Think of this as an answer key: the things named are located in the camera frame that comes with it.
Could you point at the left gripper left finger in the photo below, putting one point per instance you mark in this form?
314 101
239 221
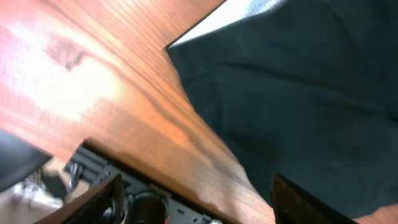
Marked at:
103 203

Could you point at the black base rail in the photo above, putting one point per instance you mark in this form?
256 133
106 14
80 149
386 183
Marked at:
96 166

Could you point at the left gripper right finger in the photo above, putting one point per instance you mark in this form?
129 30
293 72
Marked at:
293 205

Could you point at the black shorts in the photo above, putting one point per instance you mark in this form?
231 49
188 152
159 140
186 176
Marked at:
302 88

